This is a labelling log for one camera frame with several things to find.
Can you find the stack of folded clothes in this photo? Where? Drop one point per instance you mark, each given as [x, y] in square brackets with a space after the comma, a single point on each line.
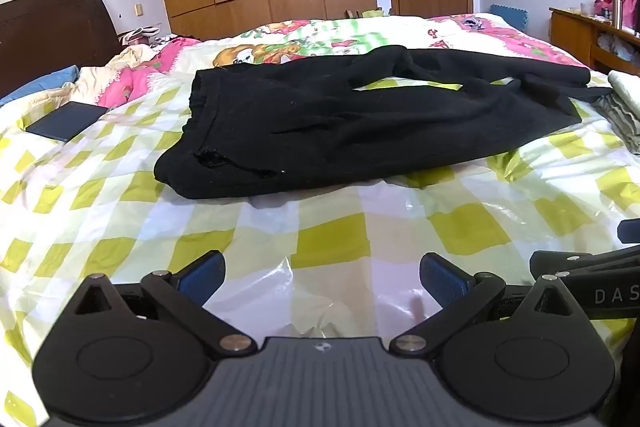
[625, 107]

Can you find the heap of light clothes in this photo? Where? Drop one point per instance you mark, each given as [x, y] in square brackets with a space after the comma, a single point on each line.
[142, 37]

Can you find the light green object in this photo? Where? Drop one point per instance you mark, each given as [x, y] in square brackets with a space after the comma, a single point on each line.
[372, 13]

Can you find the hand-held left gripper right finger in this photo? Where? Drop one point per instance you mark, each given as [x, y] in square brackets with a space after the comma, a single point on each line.
[445, 279]

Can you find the blue pillow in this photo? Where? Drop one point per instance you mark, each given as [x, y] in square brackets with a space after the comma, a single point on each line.
[35, 86]

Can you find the yellow checked bed sheet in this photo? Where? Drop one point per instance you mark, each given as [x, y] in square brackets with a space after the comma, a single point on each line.
[150, 187]

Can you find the wooden desk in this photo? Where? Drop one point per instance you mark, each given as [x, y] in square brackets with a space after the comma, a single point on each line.
[570, 29]

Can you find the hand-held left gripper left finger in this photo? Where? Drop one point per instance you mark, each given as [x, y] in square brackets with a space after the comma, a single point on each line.
[200, 279]

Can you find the blue foam mat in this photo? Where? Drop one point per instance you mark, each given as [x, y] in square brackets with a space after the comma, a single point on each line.
[510, 17]

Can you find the black pants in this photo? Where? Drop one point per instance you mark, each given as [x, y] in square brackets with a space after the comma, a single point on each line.
[325, 132]

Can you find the metal thermos bottle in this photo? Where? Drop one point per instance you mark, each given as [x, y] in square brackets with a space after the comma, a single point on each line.
[618, 9]

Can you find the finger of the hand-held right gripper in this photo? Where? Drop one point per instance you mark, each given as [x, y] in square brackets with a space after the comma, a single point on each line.
[575, 263]
[630, 231]

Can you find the dark blue notebook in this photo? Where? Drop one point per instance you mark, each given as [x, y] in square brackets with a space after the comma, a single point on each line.
[67, 119]

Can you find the cartoon printed quilt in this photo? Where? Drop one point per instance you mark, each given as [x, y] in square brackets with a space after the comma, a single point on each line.
[320, 34]

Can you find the white crumpled cloth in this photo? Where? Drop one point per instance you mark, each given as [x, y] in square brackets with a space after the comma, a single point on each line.
[617, 47]

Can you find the dark wooden headboard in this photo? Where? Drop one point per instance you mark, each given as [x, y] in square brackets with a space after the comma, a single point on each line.
[55, 24]

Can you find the wall socket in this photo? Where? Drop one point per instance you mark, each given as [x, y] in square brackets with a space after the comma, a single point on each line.
[140, 10]

